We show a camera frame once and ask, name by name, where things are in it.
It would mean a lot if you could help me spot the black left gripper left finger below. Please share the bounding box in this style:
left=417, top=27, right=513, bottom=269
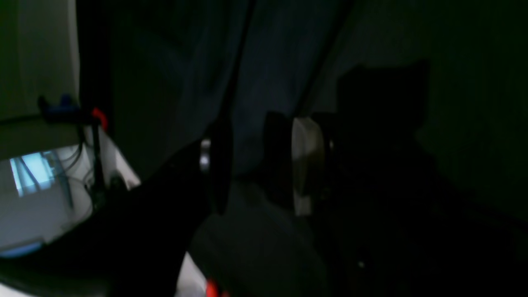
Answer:
left=1, top=120, right=233, bottom=297

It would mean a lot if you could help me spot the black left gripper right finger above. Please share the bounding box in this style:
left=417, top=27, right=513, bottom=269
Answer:
left=290, top=116, right=527, bottom=297

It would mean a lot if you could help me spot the dark navy t-shirt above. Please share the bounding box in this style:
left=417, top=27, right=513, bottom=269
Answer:
left=76, top=0, right=353, bottom=184

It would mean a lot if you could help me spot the black table cloth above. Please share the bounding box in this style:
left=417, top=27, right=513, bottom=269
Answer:
left=191, top=0, right=527, bottom=297

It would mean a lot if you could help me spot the blue orange clamp bottom right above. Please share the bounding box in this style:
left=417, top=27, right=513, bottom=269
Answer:
left=37, top=94, right=108, bottom=132

